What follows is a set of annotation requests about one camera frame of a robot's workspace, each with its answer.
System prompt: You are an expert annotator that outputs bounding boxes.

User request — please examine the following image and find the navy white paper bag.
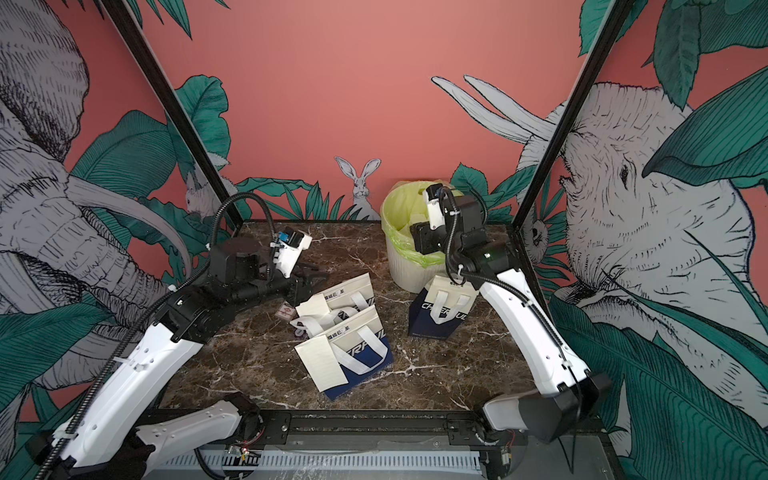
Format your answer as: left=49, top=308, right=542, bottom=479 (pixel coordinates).
left=408, top=275, right=478, bottom=340
left=313, top=305, right=393, bottom=400
left=290, top=273, right=374, bottom=338

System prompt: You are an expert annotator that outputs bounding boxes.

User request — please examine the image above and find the white receipt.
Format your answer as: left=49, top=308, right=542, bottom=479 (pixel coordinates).
left=295, top=335, right=348, bottom=392
left=296, top=293, right=331, bottom=319

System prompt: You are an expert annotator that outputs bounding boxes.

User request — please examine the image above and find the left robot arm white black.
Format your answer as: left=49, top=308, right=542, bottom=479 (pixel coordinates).
left=26, top=215, right=327, bottom=479

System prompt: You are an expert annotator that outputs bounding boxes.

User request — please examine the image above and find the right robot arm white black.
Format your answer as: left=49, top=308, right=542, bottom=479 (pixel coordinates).
left=410, top=183, right=612, bottom=443

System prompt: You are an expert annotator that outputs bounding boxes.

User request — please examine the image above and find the white ribbed trash bin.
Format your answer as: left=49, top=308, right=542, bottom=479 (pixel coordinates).
left=386, top=238, right=445, bottom=293

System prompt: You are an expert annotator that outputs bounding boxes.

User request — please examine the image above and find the small red white card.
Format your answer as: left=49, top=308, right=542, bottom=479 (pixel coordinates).
left=275, top=302, right=297, bottom=322

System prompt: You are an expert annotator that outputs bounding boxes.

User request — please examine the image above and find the yellow-green plastic bin liner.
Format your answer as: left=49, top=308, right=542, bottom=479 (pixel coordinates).
left=379, top=180, right=462, bottom=269

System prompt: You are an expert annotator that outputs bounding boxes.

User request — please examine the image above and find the white ribbed vent strip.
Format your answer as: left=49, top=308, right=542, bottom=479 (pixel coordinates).
left=131, top=449, right=484, bottom=474

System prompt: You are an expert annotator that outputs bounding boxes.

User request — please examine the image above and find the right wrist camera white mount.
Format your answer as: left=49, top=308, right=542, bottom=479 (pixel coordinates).
left=422, top=183, right=445, bottom=231

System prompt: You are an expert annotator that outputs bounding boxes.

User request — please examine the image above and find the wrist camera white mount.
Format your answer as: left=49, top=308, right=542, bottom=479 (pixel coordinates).
left=422, top=183, right=445, bottom=231
left=270, top=227, right=313, bottom=278

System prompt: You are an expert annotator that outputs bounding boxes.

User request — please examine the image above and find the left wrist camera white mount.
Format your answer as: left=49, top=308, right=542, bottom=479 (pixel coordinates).
left=270, top=227, right=313, bottom=278

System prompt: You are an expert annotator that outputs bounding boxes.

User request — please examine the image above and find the black mounting rail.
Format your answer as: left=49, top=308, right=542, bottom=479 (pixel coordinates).
left=119, top=409, right=601, bottom=448

